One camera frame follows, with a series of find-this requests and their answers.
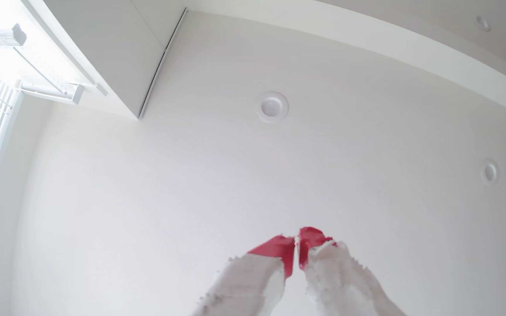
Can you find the round recessed ceiling light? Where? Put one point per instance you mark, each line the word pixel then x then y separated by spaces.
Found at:
pixel 482 23
pixel 489 172
pixel 272 107

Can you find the white blind head rail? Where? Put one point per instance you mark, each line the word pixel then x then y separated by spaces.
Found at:
pixel 51 92

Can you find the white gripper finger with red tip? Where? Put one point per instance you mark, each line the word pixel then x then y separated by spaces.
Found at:
pixel 253 281
pixel 341 281

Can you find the white raised blind stack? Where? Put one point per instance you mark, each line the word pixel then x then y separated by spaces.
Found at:
pixel 0 37

